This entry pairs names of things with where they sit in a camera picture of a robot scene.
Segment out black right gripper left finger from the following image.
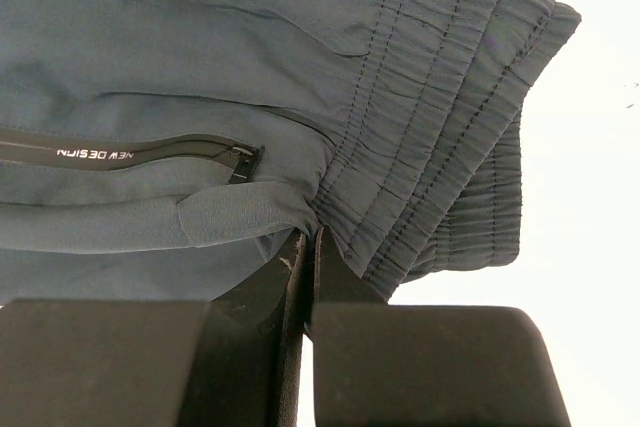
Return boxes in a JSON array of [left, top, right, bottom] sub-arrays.
[[1, 232, 306, 426]]

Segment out dark navy shorts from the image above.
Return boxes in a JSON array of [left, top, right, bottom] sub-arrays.
[[1, 0, 581, 303]]

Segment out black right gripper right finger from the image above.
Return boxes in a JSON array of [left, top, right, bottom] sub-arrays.
[[309, 227, 570, 426]]

